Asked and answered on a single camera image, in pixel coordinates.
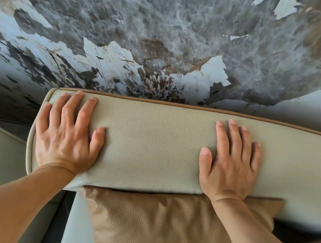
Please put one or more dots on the person's left hand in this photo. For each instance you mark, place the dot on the person's left hand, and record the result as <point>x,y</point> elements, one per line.
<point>61,143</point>

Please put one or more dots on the person's left thumb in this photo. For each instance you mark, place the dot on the person's left thumb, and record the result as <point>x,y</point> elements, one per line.
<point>97,143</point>

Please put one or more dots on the cream leather sofa back cushion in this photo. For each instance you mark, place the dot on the cream leather sofa back cushion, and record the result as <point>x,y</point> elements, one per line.
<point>150,142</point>

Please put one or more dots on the person's left middle finger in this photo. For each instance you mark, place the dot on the person's left middle finger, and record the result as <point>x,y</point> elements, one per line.
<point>73,110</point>

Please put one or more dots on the person's right thumb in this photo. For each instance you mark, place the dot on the person's right thumb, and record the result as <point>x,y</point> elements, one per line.
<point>205,164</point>

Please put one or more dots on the person's right hand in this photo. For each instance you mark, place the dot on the person's right hand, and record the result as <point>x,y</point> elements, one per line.
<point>229,174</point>

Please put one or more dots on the person's left forearm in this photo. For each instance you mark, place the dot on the person's left forearm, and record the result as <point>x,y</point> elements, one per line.
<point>5,204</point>

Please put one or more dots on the person's right middle finger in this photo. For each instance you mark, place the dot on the person's right middle finger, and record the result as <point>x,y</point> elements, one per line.
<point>235,138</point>

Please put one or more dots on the person's left little finger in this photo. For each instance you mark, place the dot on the person's left little finger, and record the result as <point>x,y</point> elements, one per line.
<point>42,118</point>

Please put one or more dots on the cream leather sofa seat cushion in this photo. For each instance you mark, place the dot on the cream leather sofa seat cushion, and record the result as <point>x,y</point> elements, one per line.
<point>77,231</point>

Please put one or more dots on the person's right little finger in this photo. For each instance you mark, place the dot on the person's right little finger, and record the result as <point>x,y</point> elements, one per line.
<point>256,157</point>

